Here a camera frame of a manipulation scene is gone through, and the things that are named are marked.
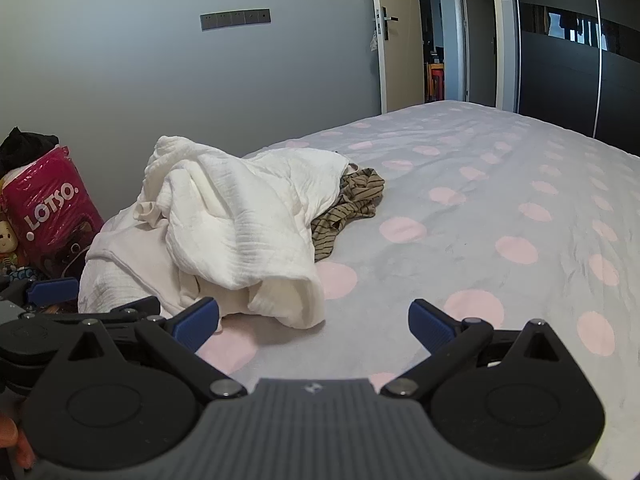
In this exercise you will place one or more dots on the olive striped garment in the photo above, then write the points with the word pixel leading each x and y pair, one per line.
pixel 350 200

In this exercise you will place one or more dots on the doll toy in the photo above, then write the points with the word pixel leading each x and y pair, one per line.
pixel 7 242

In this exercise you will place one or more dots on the pink plastic bag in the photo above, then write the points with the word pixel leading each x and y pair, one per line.
pixel 55 210

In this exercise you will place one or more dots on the white muslin cloth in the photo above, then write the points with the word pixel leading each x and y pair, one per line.
pixel 235 210

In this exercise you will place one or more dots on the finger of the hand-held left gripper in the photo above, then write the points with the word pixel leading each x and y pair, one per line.
pixel 125 310
pixel 55 291

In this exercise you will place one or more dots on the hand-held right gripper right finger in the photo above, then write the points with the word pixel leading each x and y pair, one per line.
pixel 431 327

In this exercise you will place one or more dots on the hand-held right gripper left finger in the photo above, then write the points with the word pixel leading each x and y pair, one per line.
pixel 195 327

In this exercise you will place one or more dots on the dark wardrobe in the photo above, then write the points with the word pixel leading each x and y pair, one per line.
pixel 565 60

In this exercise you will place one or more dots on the beige door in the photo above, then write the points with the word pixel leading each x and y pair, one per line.
pixel 400 60

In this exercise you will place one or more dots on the grey wall switch panel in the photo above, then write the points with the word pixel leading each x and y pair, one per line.
pixel 235 19

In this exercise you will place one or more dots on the grey pink dotted bedsheet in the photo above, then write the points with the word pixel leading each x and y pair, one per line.
pixel 475 260

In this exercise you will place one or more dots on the cream garment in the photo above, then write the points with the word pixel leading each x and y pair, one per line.
pixel 135 255

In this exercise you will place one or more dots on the person's left hand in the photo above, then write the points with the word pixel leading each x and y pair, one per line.
pixel 9 432

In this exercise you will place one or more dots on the black cloth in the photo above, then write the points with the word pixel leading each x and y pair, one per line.
pixel 25 147

